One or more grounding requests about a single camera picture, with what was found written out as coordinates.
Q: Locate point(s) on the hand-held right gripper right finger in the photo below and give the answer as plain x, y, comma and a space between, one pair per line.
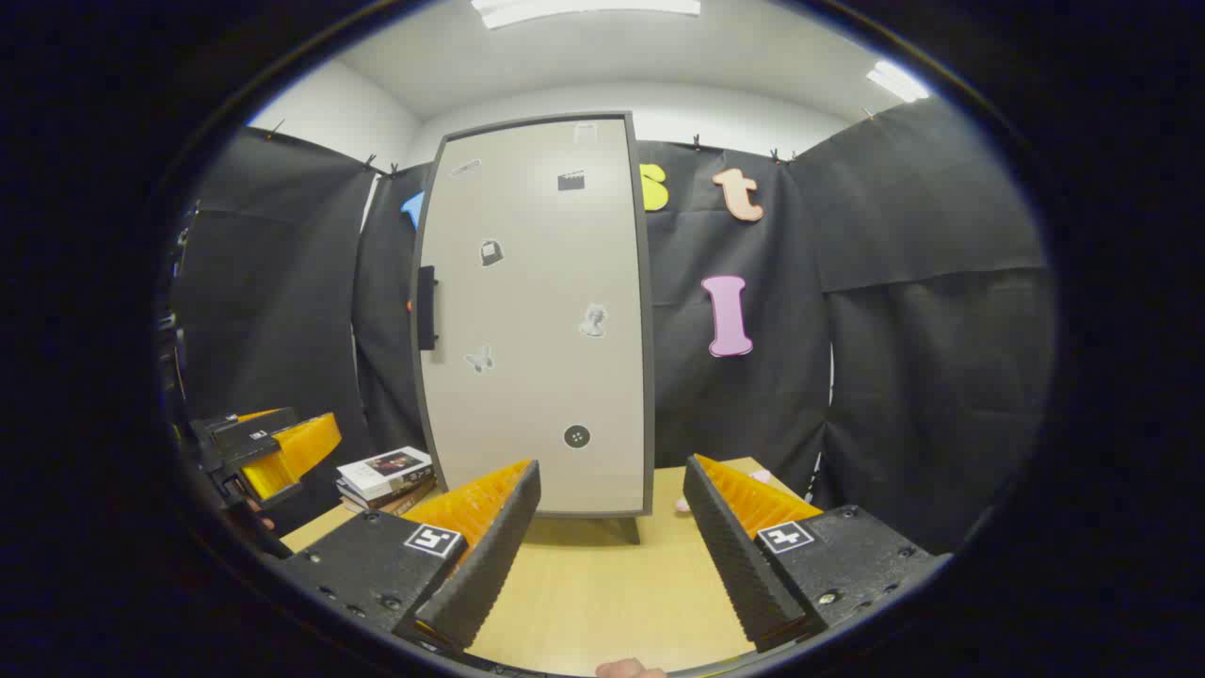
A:
730, 556

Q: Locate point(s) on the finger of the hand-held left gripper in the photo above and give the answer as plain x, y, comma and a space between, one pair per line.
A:
292, 452
259, 413

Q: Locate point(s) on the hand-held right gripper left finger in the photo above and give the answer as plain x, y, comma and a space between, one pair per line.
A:
490, 565

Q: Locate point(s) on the dark grey cabinet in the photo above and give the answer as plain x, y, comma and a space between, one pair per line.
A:
648, 377

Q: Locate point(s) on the pink and green toy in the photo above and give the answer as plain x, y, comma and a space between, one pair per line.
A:
761, 476

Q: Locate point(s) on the white picture cover book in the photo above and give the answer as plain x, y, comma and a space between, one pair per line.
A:
386, 468

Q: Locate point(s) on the dark brown book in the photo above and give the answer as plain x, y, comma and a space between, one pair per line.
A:
395, 504

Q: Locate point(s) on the black backdrop cloth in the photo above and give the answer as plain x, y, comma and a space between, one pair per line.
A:
894, 377

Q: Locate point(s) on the long ceiling light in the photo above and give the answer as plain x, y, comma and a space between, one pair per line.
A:
584, 9

